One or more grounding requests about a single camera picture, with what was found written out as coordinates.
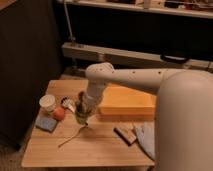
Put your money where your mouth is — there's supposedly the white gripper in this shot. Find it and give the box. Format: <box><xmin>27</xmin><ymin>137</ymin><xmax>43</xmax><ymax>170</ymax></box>
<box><xmin>81</xmin><ymin>84</ymin><xmax>106</xmax><ymax>114</ymax></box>

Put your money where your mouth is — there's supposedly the green plastic cup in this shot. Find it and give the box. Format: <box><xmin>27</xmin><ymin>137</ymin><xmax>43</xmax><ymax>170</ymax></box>
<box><xmin>75</xmin><ymin>106</ymin><xmax>91</xmax><ymax>125</ymax></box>

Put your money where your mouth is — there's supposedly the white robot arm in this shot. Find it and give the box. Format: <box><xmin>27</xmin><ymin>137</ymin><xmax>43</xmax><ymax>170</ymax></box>
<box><xmin>86</xmin><ymin>63</ymin><xmax>213</xmax><ymax>171</ymax></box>

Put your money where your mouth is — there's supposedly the yellow plastic bin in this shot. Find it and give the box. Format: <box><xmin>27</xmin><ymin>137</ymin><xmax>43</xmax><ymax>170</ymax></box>
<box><xmin>99</xmin><ymin>85</ymin><xmax>156</xmax><ymax>116</ymax></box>

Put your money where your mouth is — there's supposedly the white dish brush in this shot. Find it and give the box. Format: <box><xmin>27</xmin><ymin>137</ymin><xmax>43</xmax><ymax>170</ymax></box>
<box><xmin>61</xmin><ymin>97</ymin><xmax>75</xmax><ymax>113</ymax></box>

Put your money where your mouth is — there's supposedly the wooden spoon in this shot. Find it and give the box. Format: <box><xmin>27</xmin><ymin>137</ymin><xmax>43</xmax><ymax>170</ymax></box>
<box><xmin>58</xmin><ymin>126</ymin><xmax>87</xmax><ymax>148</ymax></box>

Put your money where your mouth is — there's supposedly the orange fruit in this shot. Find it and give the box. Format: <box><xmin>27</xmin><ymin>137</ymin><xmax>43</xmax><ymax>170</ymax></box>
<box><xmin>53</xmin><ymin>107</ymin><xmax>65</xmax><ymax>121</ymax></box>

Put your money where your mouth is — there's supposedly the white cup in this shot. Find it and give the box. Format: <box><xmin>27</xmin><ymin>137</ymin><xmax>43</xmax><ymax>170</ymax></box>
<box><xmin>39</xmin><ymin>94</ymin><xmax>56</xmax><ymax>112</ymax></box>

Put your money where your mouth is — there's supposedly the brown wooden block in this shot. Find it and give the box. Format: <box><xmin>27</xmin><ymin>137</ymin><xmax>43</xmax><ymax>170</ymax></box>
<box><xmin>113</xmin><ymin>126</ymin><xmax>137</xmax><ymax>146</ymax></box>

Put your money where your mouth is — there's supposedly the blue sponge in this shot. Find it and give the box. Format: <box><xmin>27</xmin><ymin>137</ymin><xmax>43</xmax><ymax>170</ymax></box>
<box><xmin>35</xmin><ymin>116</ymin><xmax>57</xmax><ymax>132</ymax></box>

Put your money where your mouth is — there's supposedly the wooden table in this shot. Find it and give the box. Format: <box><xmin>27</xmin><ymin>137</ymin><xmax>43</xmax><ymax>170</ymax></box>
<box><xmin>21</xmin><ymin>79</ymin><xmax>158</xmax><ymax>169</ymax></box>

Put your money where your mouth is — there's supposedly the blue grey cloth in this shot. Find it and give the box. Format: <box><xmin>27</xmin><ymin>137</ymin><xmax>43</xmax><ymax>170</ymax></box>
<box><xmin>134</xmin><ymin>122</ymin><xmax>155</xmax><ymax>160</ymax></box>

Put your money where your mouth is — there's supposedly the grey metal rail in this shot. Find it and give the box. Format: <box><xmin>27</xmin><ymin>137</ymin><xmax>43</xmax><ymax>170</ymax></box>
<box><xmin>62</xmin><ymin>42</ymin><xmax>213</xmax><ymax>73</ymax></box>

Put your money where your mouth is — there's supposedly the black handle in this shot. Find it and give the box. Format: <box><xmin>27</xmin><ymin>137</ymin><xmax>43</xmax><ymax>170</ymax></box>
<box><xmin>160</xmin><ymin>55</ymin><xmax>190</xmax><ymax>64</ymax></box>

